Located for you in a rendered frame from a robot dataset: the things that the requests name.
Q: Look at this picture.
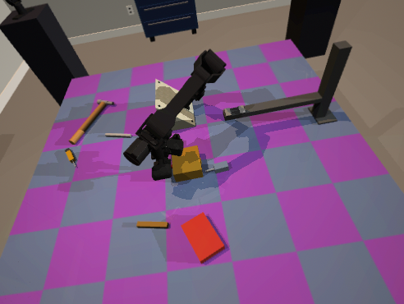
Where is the hammer with wooden handle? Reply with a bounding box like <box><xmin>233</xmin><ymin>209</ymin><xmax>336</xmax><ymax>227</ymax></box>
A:
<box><xmin>69</xmin><ymin>99</ymin><xmax>114</xmax><ymax>145</ymax></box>

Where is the orange flat bar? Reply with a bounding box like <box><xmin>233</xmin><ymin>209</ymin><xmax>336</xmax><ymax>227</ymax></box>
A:
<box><xmin>136</xmin><ymin>222</ymin><xmax>168</xmax><ymax>228</ymax></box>

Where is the orange-handled screwdriver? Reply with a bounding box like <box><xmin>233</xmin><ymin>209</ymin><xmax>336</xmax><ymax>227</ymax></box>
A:
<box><xmin>65</xmin><ymin>148</ymin><xmax>76</xmax><ymax>164</ymax></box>

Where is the red rectangular block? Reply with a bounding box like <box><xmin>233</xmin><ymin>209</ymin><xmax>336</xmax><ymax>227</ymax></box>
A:
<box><xmin>181</xmin><ymin>212</ymin><xmax>225</xmax><ymax>264</ymax></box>

